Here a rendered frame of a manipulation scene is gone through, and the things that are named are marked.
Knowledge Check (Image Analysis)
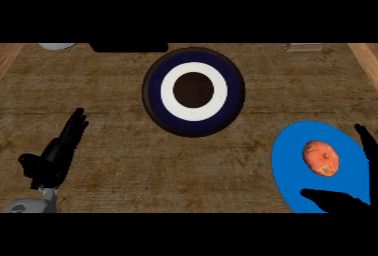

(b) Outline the pale grey box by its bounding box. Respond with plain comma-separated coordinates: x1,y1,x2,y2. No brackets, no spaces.
282,42,328,53

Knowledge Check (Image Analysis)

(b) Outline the pale grey round object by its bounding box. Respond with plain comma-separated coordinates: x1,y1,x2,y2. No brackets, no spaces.
37,42,78,51

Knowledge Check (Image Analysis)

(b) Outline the orange squash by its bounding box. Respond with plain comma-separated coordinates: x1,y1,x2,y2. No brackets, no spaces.
301,140,341,178

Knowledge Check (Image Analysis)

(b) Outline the navy and white ringed plate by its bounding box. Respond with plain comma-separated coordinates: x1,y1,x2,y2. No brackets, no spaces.
140,47,246,138

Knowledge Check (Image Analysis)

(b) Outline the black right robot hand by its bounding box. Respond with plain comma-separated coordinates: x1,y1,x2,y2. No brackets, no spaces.
298,123,378,214

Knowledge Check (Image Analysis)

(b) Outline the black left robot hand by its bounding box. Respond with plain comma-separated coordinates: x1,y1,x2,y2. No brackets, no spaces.
18,107,90,191

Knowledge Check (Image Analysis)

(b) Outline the blue plate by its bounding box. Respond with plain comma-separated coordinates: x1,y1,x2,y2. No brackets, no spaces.
270,120,372,214

